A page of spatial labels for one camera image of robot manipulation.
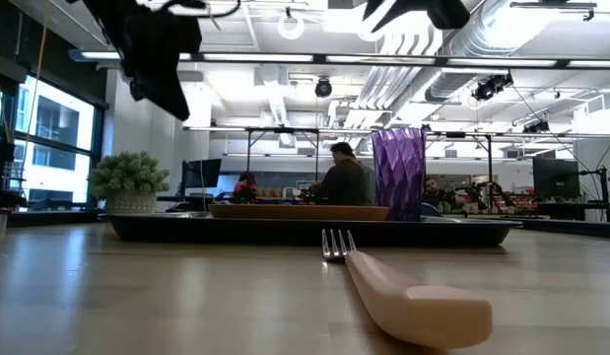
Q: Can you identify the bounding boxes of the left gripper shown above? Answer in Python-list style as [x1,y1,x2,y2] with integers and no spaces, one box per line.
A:
[82,0,203,122]

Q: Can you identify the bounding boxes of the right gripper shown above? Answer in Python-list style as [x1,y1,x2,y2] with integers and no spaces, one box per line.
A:
[362,0,471,30]

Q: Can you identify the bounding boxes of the purple faceted cup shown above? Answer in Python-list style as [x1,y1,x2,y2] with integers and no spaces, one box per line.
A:
[371,126,428,222]

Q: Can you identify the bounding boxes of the orange round plate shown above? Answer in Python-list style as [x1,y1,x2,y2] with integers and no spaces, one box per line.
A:
[208,203,390,222]

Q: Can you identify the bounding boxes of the fork with pink handle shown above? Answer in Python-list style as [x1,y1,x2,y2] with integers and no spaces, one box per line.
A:
[320,228,494,350]

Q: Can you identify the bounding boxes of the black rectangular tray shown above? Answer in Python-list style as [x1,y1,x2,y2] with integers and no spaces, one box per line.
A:
[98,211,523,249]

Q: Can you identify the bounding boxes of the green potted plant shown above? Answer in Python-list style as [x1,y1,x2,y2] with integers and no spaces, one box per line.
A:
[87,150,171,216]

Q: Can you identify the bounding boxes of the black computer monitor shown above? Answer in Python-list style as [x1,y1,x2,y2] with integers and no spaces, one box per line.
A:
[532,156,580,199]
[179,158,223,190]

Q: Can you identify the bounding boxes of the black overhead light beam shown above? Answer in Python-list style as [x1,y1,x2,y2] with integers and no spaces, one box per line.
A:
[67,48,610,71]

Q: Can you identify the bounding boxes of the person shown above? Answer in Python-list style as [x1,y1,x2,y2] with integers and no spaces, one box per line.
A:
[234,171,259,204]
[422,176,453,208]
[308,141,377,207]

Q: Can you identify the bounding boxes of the background robot arms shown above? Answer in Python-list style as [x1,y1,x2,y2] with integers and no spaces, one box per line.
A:
[451,179,515,214]

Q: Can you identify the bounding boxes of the silver ventilation duct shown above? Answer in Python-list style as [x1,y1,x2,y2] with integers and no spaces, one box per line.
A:
[422,0,532,105]

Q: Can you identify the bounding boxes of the black hanging round camera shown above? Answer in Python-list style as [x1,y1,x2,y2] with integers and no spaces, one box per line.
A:
[313,77,334,99]

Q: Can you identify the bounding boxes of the black ceiling camera rig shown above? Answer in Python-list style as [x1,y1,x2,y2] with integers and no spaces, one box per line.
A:
[472,72,514,103]

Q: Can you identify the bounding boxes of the black background station frame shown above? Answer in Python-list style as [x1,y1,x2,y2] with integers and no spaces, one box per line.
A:
[243,125,321,183]

